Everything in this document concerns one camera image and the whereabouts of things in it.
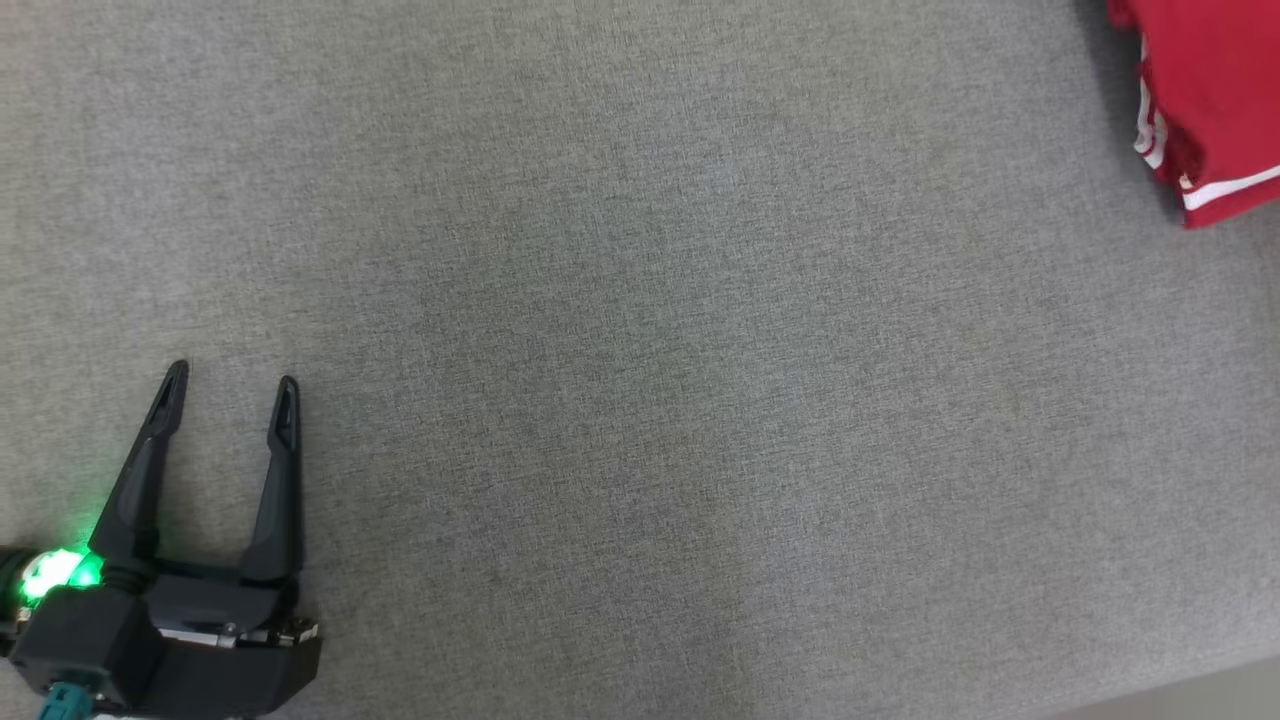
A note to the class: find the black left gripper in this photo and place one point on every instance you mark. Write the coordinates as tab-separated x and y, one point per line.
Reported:
230	660

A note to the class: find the red shirt white striped sleeves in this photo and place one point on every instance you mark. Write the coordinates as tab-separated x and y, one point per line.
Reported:
1220	90

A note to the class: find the grey fabric sofa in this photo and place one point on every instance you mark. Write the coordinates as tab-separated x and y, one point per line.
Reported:
640	350

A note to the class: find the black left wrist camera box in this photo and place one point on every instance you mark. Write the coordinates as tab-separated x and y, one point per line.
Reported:
90	645

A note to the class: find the teal left camera connector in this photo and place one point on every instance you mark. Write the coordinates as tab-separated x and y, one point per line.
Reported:
58	705

